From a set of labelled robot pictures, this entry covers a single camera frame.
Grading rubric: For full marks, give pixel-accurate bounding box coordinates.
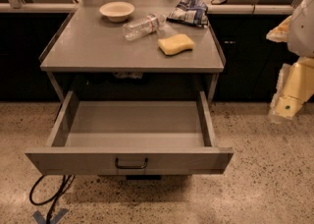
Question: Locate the white railing ledge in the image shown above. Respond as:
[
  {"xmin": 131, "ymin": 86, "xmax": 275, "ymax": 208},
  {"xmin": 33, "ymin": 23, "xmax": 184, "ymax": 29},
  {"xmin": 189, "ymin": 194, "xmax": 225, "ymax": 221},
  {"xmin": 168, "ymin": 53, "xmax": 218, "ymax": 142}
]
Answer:
[{"xmin": 0, "ymin": 3, "xmax": 294, "ymax": 15}]

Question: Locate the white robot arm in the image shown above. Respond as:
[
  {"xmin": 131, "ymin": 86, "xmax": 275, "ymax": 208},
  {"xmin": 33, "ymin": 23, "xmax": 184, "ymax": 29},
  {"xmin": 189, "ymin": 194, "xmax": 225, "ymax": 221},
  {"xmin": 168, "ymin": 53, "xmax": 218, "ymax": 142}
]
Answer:
[{"xmin": 266, "ymin": 0, "xmax": 314, "ymax": 124}]

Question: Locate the clear plastic water bottle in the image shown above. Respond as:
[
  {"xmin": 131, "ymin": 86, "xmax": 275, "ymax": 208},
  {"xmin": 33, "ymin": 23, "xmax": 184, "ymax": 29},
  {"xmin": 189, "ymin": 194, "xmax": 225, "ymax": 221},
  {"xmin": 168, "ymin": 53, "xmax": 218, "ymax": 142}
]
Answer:
[{"xmin": 123, "ymin": 14, "xmax": 166, "ymax": 41}]

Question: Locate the black drawer handle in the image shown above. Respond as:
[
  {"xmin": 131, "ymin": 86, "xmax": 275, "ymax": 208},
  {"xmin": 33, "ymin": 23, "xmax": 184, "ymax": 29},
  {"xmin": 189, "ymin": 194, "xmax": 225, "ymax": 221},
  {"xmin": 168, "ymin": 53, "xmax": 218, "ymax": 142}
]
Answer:
[{"xmin": 115, "ymin": 158, "xmax": 148, "ymax": 170}]

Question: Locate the open grey top drawer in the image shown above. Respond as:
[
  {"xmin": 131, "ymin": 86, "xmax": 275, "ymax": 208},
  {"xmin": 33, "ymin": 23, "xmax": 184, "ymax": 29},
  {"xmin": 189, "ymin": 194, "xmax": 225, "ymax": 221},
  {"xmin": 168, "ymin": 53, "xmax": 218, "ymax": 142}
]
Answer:
[{"xmin": 26, "ymin": 91, "xmax": 234, "ymax": 176}]

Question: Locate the black floor cable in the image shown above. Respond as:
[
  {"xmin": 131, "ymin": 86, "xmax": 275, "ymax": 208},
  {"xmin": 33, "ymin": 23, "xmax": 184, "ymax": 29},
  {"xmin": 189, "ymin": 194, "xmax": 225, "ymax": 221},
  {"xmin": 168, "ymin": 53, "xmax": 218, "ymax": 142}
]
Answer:
[{"xmin": 28, "ymin": 174, "xmax": 76, "ymax": 224}]

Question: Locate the white paper bowl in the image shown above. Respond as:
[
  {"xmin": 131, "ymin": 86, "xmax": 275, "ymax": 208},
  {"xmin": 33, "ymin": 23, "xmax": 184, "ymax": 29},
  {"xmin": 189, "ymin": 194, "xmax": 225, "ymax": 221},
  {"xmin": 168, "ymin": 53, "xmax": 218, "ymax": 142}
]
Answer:
[{"xmin": 99, "ymin": 2, "xmax": 134, "ymax": 23}]

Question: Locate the grey metal cabinet table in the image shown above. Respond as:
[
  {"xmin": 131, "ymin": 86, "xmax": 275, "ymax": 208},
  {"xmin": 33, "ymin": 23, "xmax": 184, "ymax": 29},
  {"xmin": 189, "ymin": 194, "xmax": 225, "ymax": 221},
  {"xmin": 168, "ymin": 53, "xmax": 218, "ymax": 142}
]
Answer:
[{"xmin": 40, "ymin": 0, "xmax": 225, "ymax": 97}]

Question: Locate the blue chip bag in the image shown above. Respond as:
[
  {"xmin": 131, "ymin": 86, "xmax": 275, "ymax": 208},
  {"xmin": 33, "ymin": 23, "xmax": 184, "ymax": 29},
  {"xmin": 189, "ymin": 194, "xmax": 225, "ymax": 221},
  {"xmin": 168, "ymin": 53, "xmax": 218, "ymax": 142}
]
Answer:
[{"xmin": 167, "ymin": 0, "xmax": 208, "ymax": 28}]

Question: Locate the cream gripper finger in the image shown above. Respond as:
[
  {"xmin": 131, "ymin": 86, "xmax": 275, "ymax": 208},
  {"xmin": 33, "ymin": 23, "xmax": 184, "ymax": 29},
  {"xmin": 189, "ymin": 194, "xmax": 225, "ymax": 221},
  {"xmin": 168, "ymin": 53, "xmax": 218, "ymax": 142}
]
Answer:
[
  {"xmin": 266, "ymin": 17, "xmax": 291, "ymax": 42},
  {"xmin": 268, "ymin": 57, "xmax": 314, "ymax": 124}
]

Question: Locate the yellow sponge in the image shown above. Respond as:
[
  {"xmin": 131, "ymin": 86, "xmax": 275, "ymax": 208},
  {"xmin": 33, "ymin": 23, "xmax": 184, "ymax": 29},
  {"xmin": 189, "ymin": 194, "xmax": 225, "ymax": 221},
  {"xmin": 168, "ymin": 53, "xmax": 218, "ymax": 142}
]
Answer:
[{"xmin": 158, "ymin": 33, "xmax": 195, "ymax": 56}]

